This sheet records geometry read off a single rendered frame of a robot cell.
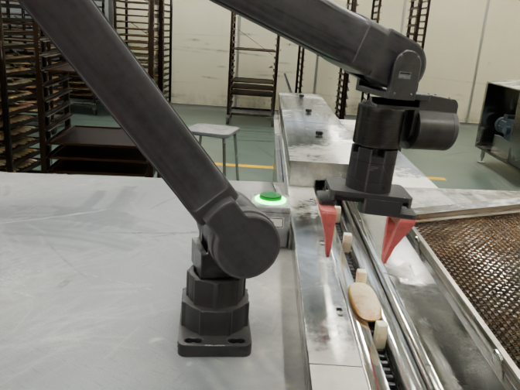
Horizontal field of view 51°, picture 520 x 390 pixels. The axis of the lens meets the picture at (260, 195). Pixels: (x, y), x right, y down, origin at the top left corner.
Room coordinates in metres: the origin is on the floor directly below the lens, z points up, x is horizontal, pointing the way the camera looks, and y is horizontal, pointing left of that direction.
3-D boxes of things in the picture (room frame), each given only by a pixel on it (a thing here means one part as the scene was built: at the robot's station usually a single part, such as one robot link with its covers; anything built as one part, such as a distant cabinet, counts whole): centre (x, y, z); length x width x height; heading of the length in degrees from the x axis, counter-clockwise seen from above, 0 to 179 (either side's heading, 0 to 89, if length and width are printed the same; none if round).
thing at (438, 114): (0.68, -0.18, 1.11); 0.11 x 0.09 x 0.12; 109
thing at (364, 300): (0.64, -0.15, 0.86); 0.10 x 0.04 x 0.01; 0
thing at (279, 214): (0.91, -0.02, 0.84); 0.08 x 0.08 x 0.11; 0
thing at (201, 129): (3.86, 0.38, 0.23); 0.36 x 0.36 x 0.46; 77
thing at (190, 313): (0.60, 0.05, 0.86); 0.12 x 0.09 x 0.08; 6
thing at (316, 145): (1.74, -0.14, 0.89); 1.25 x 0.18 x 0.09; 0
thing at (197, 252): (0.61, 0.03, 0.94); 0.09 x 0.05 x 0.10; 109
